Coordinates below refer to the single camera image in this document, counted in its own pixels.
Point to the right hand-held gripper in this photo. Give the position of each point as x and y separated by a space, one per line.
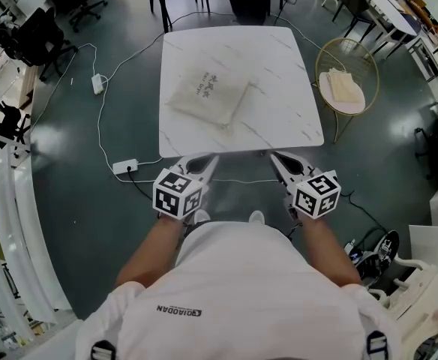
316 197

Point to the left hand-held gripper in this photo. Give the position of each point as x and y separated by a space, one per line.
174 195

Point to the person's left forearm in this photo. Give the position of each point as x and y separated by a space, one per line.
147 249

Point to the person's right forearm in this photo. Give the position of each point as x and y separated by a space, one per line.
327 249

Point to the person's left white shoe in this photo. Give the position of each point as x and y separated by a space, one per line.
202 216

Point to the person's white shoe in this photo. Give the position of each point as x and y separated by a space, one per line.
257 216
202 216

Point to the person's right white shoe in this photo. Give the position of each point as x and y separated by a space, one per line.
257 216

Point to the white power strip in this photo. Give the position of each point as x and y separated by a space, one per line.
125 166

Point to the folded cream cloth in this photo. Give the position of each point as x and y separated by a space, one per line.
342 84

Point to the person's white shirt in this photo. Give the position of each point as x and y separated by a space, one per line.
234 276

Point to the black floor device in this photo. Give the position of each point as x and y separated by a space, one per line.
376 257

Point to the white power adapter far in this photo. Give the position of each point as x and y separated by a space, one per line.
97 84

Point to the white flat board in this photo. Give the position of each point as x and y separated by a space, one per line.
432 242

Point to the long white table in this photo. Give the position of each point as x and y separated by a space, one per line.
384 2

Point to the white curved partition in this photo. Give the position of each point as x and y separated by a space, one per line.
12 238

